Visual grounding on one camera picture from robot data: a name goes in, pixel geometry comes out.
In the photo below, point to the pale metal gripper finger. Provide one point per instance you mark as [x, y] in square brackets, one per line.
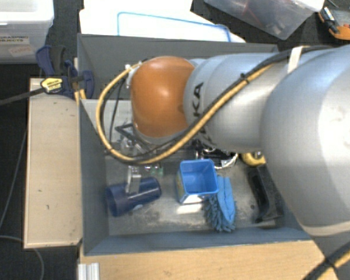
[136, 182]
[128, 182]

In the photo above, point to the dark blue cup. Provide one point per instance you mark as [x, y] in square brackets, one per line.
[147, 189]

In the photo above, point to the grey metal bin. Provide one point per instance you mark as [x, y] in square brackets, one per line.
[163, 220]

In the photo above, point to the blue square container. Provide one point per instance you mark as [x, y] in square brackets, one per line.
[196, 179]

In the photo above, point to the pale wood board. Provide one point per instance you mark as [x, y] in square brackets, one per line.
[54, 171]

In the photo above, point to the blue microfibre duster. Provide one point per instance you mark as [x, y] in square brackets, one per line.
[223, 209]

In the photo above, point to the black flat block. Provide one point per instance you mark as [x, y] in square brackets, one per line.
[265, 194]

